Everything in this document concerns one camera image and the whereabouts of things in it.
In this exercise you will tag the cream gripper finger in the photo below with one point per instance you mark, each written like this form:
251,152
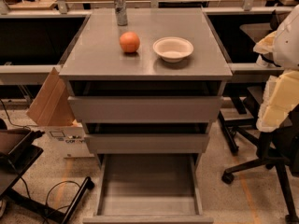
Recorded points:
280,97
266,44

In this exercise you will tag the orange fruit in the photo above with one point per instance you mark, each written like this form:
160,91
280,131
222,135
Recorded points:
129,42

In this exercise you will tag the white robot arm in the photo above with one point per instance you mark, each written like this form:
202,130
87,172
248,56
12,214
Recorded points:
286,43

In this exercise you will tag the grey drawer cabinet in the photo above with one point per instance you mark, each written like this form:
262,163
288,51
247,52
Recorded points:
97,67

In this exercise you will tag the grey top drawer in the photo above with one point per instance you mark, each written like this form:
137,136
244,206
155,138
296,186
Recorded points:
145,109

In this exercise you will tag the grey open bottom drawer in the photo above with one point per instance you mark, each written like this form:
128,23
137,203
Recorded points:
148,189

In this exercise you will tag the grey middle drawer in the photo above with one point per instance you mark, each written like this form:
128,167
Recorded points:
146,143

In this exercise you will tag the black office chair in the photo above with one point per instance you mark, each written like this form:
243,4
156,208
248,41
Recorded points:
279,149

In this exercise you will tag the white paper bowl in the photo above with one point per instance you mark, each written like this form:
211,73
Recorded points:
173,49

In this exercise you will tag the silver drink can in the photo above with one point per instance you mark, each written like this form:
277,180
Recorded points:
120,12

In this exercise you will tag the brown cardboard box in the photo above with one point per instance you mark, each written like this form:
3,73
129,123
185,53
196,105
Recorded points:
51,111

